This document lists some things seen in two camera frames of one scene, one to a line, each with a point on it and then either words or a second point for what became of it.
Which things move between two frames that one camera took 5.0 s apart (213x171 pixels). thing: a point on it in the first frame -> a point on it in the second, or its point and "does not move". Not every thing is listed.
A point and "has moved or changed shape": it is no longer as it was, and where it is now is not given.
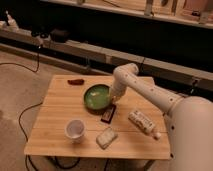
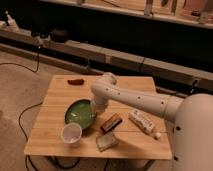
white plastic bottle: [144, 124] does not move
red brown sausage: [76, 82] does not move
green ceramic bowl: [97, 97] has moved or changed shape
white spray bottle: [11, 23] does not move
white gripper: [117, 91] -> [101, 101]
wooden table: [78, 118] does not move
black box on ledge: [58, 36] does not move
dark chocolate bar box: [107, 117] -> [112, 123]
